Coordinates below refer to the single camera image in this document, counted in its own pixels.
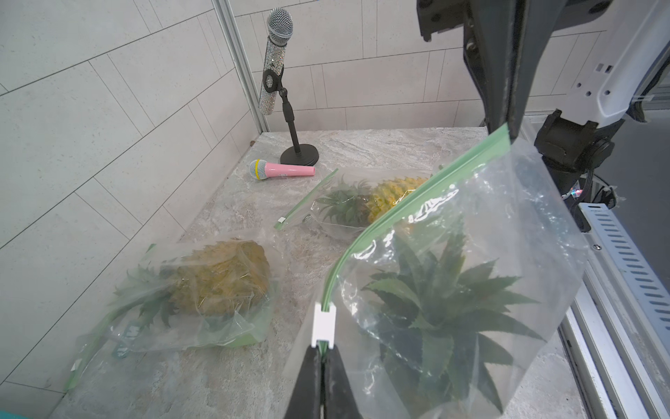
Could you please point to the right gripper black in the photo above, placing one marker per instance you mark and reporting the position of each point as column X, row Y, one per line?
column 503, row 43

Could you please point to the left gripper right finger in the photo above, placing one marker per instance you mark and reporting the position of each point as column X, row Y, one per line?
column 338, row 398

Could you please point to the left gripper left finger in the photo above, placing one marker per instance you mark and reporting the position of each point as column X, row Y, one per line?
column 305, row 402

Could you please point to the clear zip-top bag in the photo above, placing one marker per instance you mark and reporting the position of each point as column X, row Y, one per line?
column 306, row 211
column 122, row 330
column 503, row 197

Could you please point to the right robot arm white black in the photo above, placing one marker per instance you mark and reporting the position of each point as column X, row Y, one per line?
column 577, row 137

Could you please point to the black microphone stand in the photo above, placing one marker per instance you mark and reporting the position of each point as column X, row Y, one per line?
column 301, row 154

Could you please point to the pink toy microphone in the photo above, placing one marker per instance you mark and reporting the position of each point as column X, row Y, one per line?
column 263, row 170

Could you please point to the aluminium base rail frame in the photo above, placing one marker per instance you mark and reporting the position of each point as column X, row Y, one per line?
column 616, row 333

